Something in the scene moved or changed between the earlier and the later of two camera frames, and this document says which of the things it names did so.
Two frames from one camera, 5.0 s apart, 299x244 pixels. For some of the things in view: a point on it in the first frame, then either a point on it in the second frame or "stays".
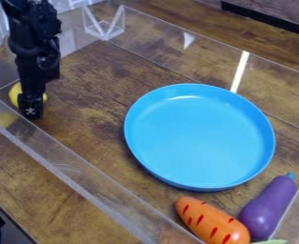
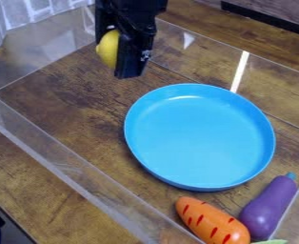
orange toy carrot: [214, 224] stays
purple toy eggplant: [262, 214] stays
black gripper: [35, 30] -> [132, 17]
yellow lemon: [15, 91] -> [107, 47]
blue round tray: [199, 137] stays
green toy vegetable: [273, 241] stays
